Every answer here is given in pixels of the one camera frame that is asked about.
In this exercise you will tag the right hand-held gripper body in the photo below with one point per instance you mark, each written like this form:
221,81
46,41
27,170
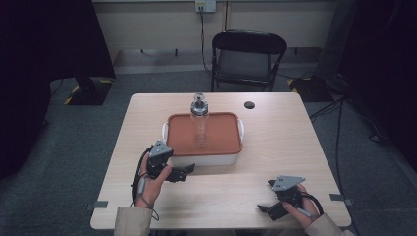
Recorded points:
286,185

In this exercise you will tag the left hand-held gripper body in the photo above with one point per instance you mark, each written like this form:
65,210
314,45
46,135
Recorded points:
159,154

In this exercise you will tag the white box with orange lid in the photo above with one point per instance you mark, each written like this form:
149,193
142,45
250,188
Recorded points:
219,134

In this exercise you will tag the clear glass bottle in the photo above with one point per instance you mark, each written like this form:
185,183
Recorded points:
199,121

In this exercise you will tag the person's right hand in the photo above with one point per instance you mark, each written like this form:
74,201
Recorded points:
305,216

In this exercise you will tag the person's left hand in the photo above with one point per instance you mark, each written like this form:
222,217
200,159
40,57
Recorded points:
149,191

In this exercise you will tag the grey tape piece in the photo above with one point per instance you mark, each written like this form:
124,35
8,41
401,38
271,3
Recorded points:
97,205
339,197

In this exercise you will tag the black stand base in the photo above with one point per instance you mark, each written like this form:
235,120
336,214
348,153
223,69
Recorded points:
90,91

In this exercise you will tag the black floor box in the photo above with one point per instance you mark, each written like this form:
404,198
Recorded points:
311,88

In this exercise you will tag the black folding chair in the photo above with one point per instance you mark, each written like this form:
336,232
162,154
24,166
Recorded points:
244,62

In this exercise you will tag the black curtain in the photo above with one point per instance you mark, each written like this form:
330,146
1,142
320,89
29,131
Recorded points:
387,65
39,65

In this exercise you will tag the white wall socket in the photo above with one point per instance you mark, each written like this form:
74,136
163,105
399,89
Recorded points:
205,5

